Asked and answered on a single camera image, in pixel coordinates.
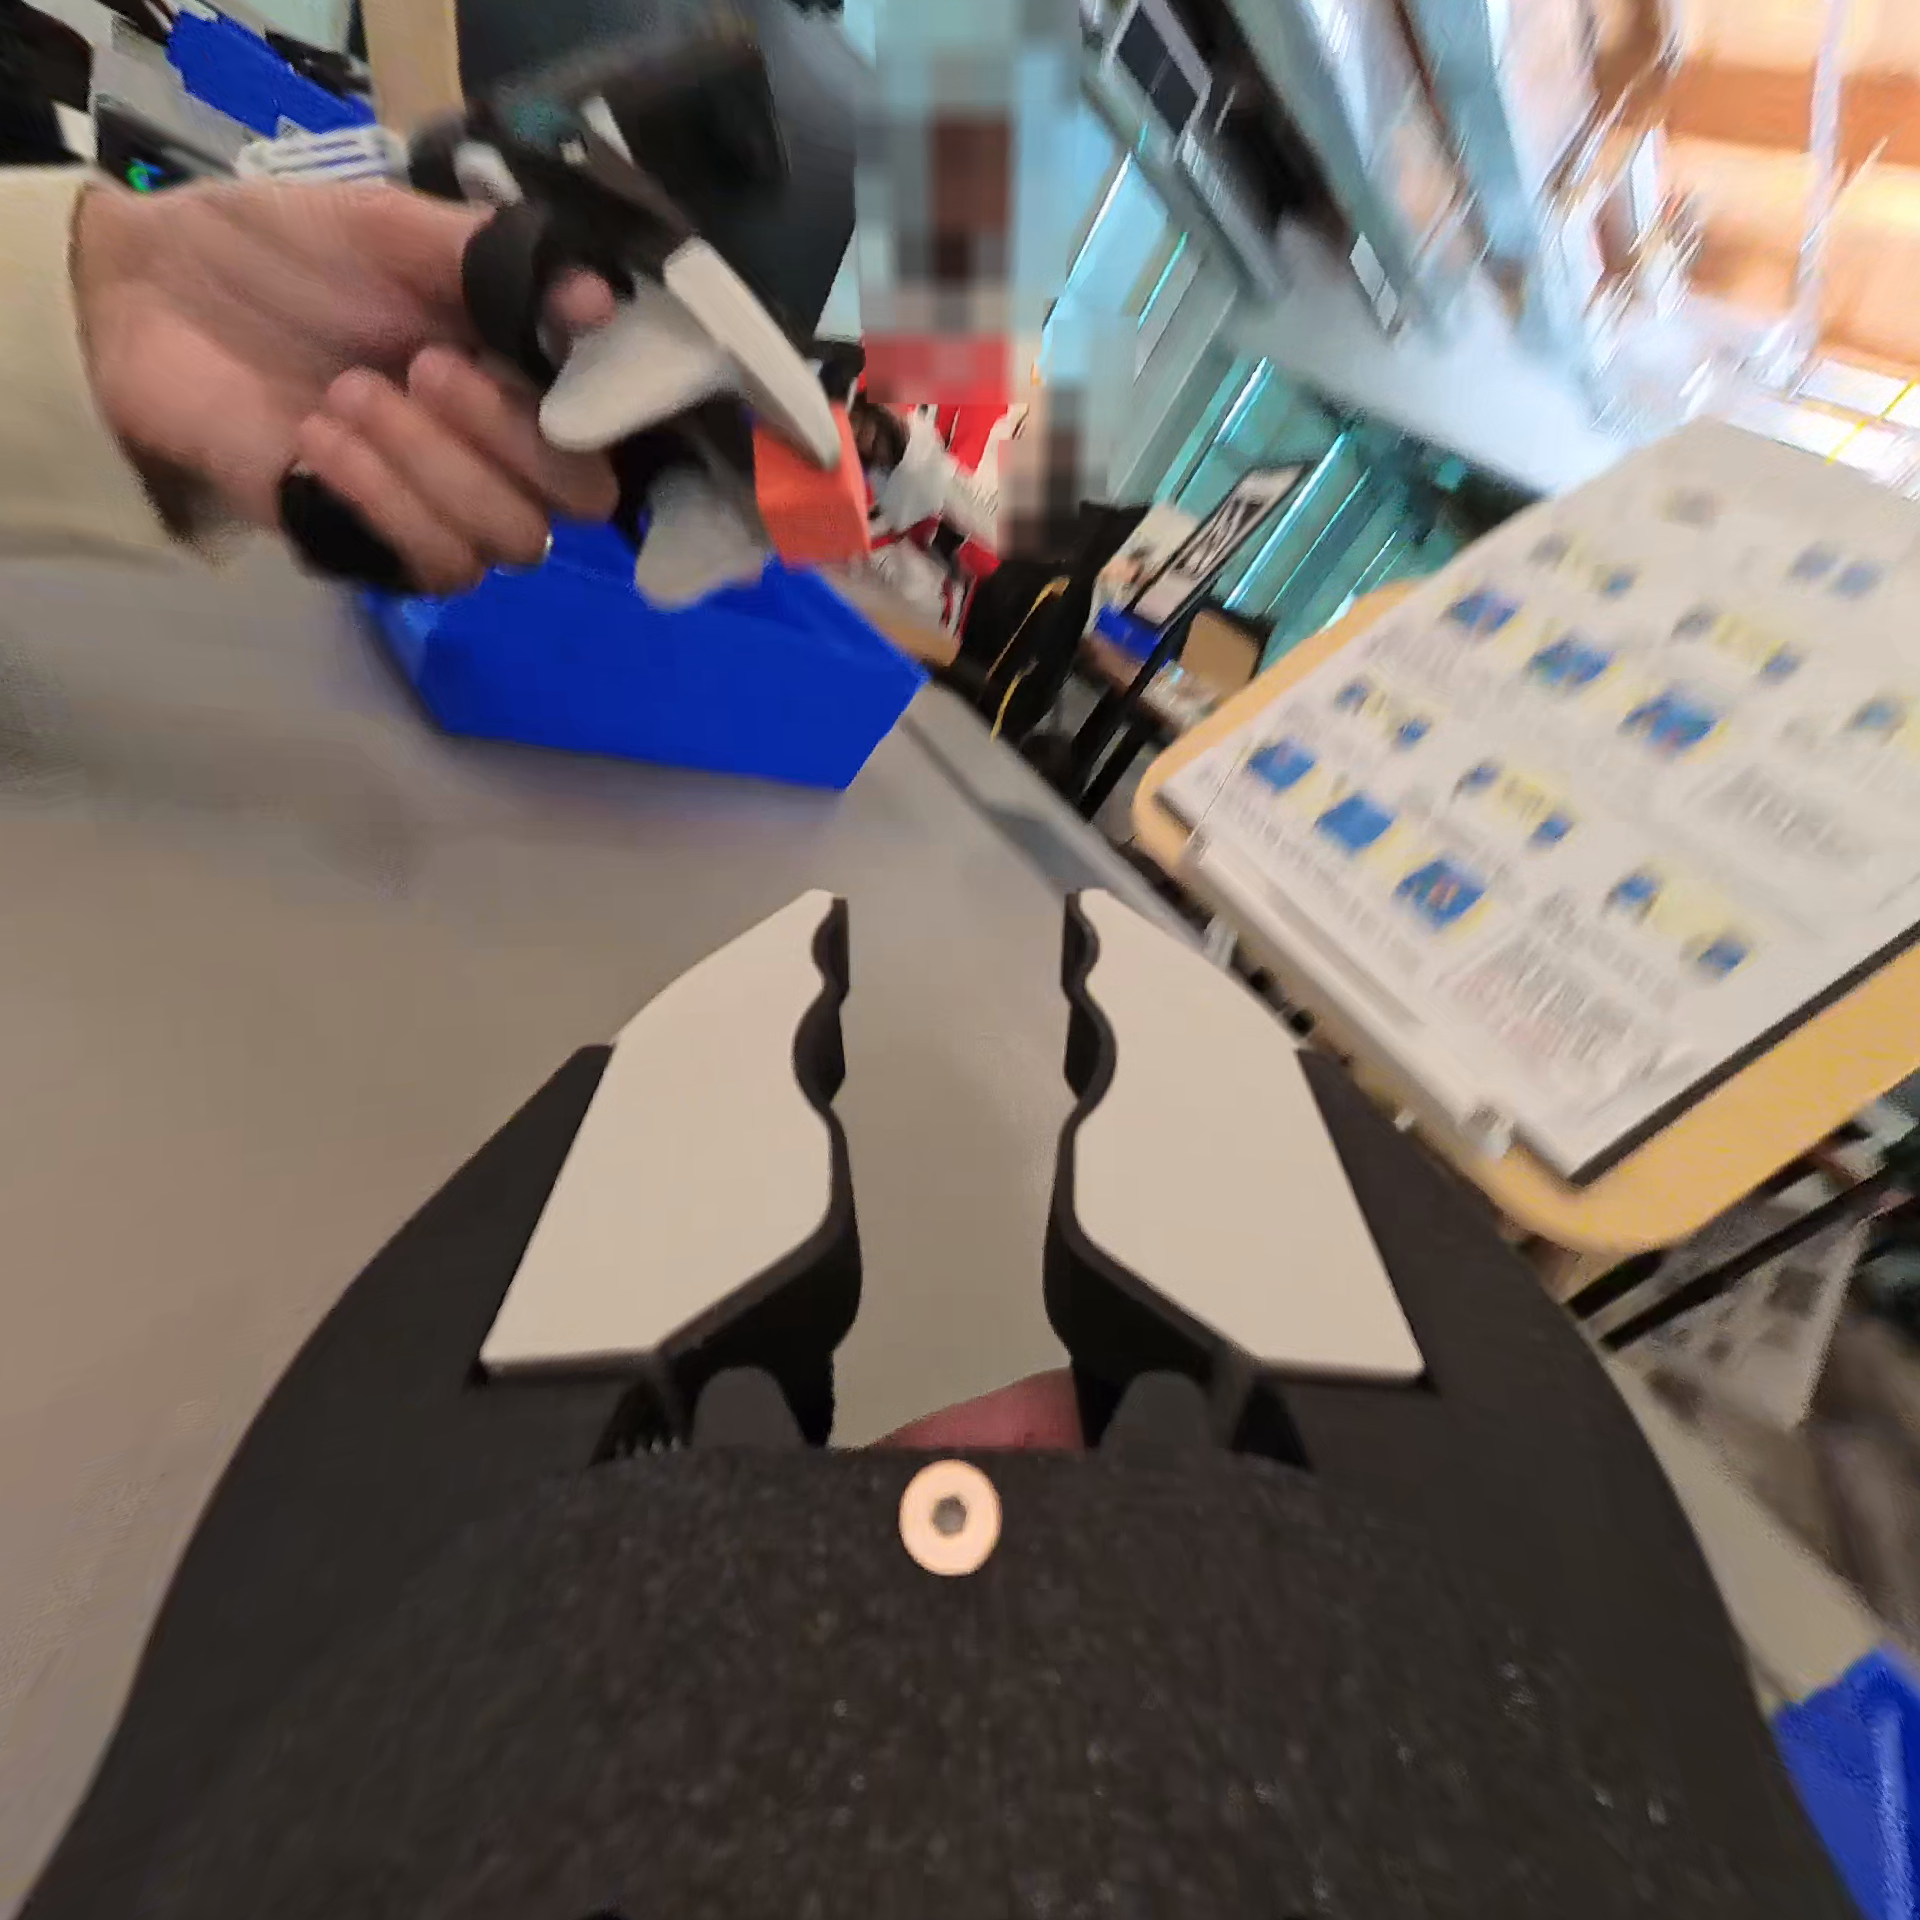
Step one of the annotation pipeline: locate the newspaper sheet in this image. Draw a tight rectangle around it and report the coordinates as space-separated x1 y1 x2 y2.
1621 1230 1877 1427

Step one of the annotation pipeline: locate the black garment with yellow trim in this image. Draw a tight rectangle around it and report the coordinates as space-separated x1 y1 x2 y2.
961 510 1146 753

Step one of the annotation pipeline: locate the person's left hand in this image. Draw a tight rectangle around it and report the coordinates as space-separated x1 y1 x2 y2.
76 180 625 595

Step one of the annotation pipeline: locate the person's left forearm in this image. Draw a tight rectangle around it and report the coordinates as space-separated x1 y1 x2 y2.
0 166 197 558

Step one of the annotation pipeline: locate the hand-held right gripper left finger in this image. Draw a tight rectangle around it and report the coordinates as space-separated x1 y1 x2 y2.
479 891 865 1390

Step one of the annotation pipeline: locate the blue plastic bin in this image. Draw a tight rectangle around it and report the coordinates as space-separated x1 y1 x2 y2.
1770 1650 1920 1920
165 7 378 138
360 510 929 794

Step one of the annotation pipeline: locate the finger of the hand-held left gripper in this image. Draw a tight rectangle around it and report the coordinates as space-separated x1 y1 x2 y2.
660 241 845 471
637 464 775 609

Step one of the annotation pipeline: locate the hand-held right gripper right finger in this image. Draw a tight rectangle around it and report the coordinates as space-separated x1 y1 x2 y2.
1045 887 1426 1398

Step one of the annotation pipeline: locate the printed instruction sheet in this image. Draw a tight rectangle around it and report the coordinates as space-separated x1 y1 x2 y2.
1162 420 1920 1187

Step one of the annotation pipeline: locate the white and wooden book stand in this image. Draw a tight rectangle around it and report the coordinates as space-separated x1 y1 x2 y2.
1132 412 1920 1263

